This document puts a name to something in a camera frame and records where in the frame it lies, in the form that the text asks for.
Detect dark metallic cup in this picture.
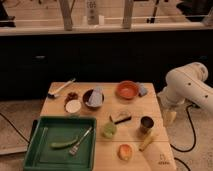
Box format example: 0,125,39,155
140,116,154,134

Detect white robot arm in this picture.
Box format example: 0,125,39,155
157,62,213,127

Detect yellow corn cob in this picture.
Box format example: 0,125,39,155
139,135,155,151

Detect orange bowl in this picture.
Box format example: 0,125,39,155
116,80,139,100

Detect black scrubbing brush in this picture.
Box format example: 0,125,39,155
109,112,132,125

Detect orange peach fruit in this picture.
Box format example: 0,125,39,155
118,144,132,161

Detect light green cup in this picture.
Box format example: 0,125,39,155
102,122,117,139

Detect grey blue cloth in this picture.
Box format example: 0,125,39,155
88,86,102,107

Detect dark brown bowl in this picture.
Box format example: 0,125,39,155
82,89,105,110

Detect white small plate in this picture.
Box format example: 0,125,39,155
65,100,81,114

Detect dark red berries cluster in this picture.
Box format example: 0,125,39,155
65,92,78,103

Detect silver fork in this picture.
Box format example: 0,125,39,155
69,127,93,156

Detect green cucumber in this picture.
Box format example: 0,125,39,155
50,138,78,149

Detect green plastic tray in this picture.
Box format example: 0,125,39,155
23,116,96,171

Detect black cable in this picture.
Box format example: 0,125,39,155
169,103,198,153

